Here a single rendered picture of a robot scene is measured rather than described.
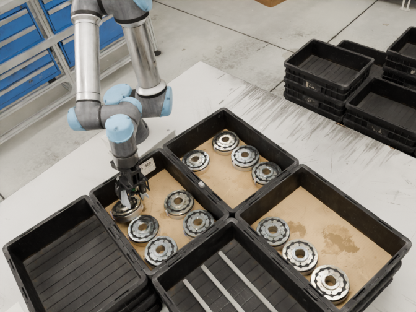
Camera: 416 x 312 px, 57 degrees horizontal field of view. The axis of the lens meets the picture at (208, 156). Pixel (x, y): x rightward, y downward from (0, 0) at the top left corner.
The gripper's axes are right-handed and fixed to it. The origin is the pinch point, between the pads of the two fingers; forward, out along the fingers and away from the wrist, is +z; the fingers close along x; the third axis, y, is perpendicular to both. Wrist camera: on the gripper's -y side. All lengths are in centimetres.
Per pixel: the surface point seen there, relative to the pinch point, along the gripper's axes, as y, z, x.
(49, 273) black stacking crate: 2.8, 8.8, -33.3
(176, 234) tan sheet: 19.0, 3.2, 4.4
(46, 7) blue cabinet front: -188, 0, 40
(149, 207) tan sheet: 3.8, 3.2, 3.7
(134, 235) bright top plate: 11.7, 1.9, -6.6
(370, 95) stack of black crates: -6, 27, 155
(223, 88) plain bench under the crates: -41, 6, 74
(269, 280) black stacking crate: 50, 2, 16
